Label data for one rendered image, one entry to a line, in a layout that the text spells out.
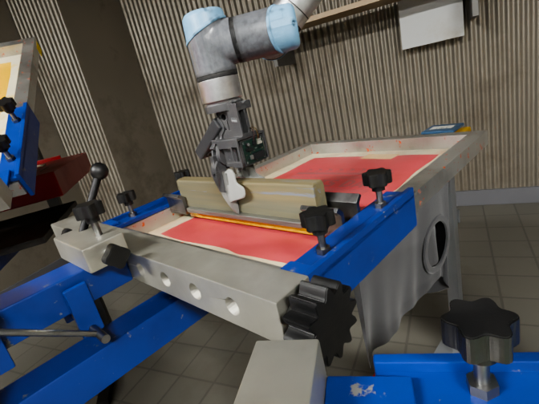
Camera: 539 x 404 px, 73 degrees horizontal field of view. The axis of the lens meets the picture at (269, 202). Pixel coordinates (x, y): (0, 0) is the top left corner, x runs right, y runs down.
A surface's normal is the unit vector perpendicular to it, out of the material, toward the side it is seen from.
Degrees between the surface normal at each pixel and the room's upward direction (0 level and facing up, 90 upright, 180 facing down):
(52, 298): 90
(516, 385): 0
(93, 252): 90
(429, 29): 90
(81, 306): 90
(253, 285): 0
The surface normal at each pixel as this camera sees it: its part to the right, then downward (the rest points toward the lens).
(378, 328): 0.47, 0.27
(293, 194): -0.67, 0.36
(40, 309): 0.71, 0.06
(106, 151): -0.41, 0.36
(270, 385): -0.22, -0.93
